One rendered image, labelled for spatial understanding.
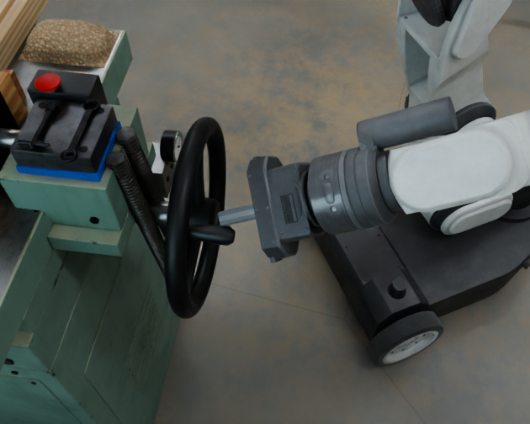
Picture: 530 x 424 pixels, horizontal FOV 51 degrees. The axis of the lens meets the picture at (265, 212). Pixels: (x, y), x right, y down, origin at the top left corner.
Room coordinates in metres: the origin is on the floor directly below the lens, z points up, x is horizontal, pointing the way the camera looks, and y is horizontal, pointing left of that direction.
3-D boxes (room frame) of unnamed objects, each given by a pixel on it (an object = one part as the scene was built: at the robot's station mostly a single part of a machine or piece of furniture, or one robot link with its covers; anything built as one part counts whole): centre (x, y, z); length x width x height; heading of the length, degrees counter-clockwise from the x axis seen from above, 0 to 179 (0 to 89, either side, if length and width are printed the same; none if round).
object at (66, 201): (0.47, 0.24, 0.91); 0.15 x 0.14 x 0.09; 172
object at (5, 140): (0.48, 0.32, 0.95); 0.09 x 0.07 x 0.09; 172
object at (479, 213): (0.92, -0.52, 0.28); 0.21 x 0.20 x 0.13; 112
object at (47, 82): (0.51, 0.26, 1.02); 0.03 x 0.03 x 0.01
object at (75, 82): (0.48, 0.24, 0.99); 0.13 x 0.11 x 0.06; 172
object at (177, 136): (0.74, 0.19, 0.65); 0.06 x 0.04 x 0.08; 172
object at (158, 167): (0.75, 0.26, 0.58); 0.12 x 0.08 x 0.08; 82
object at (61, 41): (0.73, 0.31, 0.92); 0.14 x 0.09 x 0.04; 82
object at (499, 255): (0.91, -0.49, 0.19); 0.64 x 0.52 x 0.33; 112
